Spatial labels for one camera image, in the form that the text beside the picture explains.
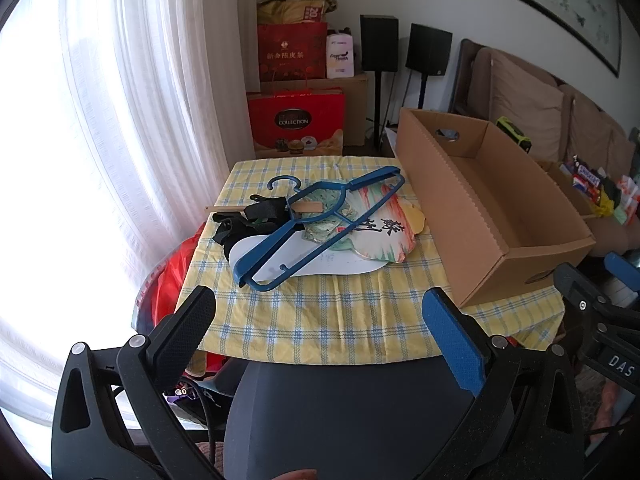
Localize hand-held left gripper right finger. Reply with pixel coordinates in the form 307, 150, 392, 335
421, 287, 588, 480

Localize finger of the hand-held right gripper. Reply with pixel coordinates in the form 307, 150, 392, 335
552, 261, 616, 319
603, 251, 640, 286

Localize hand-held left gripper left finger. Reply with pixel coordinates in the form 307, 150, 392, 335
51, 285, 221, 480

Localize black cloth bag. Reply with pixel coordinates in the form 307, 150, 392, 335
210, 194, 306, 261

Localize painted paper fan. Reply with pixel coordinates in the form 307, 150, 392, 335
204, 180, 421, 265

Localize large cardboard box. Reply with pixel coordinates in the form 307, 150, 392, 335
395, 107, 597, 308

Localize blue plastic hanger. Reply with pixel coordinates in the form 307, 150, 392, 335
234, 166, 407, 292

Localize brown sofa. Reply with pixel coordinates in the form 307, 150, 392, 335
450, 39, 640, 261

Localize red plastic bag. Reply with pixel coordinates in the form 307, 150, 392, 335
135, 220, 211, 341

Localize yellow plastic bag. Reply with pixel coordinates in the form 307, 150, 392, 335
595, 185, 617, 218

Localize orange white plastic bag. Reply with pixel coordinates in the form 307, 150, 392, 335
617, 175, 640, 203

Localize dark green cloth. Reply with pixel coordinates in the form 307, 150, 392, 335
597, 176, 621, 206

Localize red blue snack packet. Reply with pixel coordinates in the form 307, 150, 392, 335
570, 161, 604, 196

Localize small cardboard tray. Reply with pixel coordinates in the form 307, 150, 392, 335
537, 160, 608, 221

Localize brown sofa cushion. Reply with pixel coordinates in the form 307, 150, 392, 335
607, 125, 640, 181
565, 91, 613, 171
487, 52, 566, 161

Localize yellow checkered tablecloth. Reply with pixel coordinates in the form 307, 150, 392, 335
175, 156, 566, 367

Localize white sheer curtain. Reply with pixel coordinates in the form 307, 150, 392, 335
0, 0, 258, 461

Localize red gift box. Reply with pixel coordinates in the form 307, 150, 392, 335
246, 87, 346, 158

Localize brown cardboard box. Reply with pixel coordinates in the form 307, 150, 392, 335
260, 72, 373, 148

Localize black speaker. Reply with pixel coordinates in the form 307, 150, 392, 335
405, 23, 453, 77
360, 15, 400, 72

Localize dark red tea box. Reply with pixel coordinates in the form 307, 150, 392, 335
257, 22, 329, 83

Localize white tissue pack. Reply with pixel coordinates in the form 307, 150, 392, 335
326, 30, 357, 79

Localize gold bag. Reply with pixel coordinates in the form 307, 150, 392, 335
257, 0, 338, 25

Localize black cable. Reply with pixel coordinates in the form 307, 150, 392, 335
197, 385, 228, 480

